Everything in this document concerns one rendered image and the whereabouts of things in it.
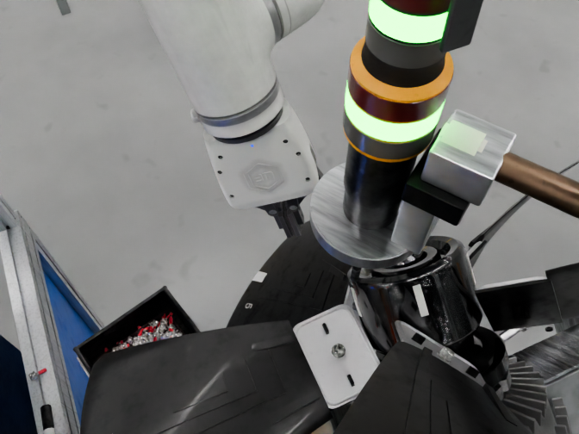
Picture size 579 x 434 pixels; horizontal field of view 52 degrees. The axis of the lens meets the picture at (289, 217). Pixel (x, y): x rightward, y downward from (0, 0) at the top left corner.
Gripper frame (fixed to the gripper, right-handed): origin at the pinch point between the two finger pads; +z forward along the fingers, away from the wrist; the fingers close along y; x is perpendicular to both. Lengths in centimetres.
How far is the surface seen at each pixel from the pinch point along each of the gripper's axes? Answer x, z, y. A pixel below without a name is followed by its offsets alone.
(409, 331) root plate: -18.7, -1.9, 11.3
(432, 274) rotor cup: -14.5, -3.8, 14.2
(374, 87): -26.6, -33.8, 13.0
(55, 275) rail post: 27, 30, -58
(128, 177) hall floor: 110, 76, -81
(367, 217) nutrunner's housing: -24.6, -24.0, 11.1
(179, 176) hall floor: 110, 81, -63
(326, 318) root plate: -13.8, 1.2, 3.3
